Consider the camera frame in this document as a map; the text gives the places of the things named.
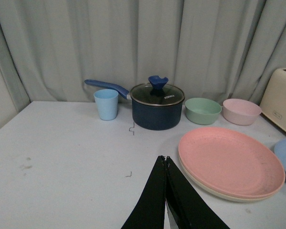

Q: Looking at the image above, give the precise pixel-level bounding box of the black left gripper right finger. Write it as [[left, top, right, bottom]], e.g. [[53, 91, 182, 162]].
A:
[[164, 157, 229, 229]]

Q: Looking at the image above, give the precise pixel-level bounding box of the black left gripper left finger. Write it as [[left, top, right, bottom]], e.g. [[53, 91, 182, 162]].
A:
[[122, 156, 166, 229]]

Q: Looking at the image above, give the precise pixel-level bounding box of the pink plate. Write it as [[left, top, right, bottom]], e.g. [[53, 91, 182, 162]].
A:
[[178, 127, 286, 199]]

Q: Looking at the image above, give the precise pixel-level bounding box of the cream plate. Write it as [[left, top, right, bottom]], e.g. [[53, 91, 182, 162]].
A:
[[178, 157, 277, 203]]

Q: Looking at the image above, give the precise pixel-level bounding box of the green bowl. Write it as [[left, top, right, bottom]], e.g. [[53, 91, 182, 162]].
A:
[[185, 98, 222, 125]]

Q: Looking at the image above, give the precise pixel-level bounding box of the dark blue saucepan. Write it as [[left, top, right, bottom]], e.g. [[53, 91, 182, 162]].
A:
[[84, 79, 183, 131]]

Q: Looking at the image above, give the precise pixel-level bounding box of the pink bowl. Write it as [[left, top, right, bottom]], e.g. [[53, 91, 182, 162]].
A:
[[223, 99, 262, 126]]

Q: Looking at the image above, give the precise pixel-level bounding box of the glass pot lid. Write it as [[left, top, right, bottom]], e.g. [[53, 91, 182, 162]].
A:
[[130, 75, 185, 106]]

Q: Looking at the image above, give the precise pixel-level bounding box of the light blue cup left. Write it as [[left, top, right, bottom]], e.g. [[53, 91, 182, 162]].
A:
[[93, 89, 119, 121]]

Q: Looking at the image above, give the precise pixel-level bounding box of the cream toaster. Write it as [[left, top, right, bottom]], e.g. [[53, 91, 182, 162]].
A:
[[260, 68, 286, 132]]

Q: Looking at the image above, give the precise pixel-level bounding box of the grey-green curtain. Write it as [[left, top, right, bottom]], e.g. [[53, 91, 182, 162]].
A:
[[0, 0, 286, 138]]

